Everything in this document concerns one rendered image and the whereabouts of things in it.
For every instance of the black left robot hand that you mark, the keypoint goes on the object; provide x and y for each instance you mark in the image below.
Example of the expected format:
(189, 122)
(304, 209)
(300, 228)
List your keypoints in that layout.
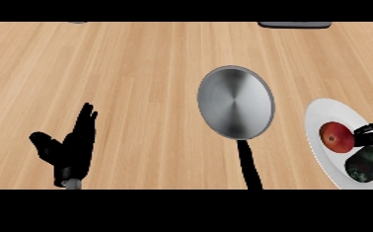
(72, 150)

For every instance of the red apple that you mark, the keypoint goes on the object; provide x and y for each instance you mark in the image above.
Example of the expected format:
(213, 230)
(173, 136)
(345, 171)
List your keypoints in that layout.
(336, 138)

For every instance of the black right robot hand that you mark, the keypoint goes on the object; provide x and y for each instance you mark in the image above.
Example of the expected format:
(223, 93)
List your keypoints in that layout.
(364, 135)

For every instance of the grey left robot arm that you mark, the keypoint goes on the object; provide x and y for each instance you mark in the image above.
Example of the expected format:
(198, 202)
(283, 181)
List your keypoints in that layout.
(72, 184)

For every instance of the white plate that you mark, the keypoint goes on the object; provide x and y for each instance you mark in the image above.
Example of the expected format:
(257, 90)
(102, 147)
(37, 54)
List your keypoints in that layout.
(330, 111)

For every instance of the dark grey appliance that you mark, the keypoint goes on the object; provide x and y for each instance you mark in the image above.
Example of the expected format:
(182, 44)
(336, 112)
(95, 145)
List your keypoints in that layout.
(294, 24)

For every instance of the small grey object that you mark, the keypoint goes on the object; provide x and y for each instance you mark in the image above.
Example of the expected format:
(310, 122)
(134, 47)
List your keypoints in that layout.
(77, 22)

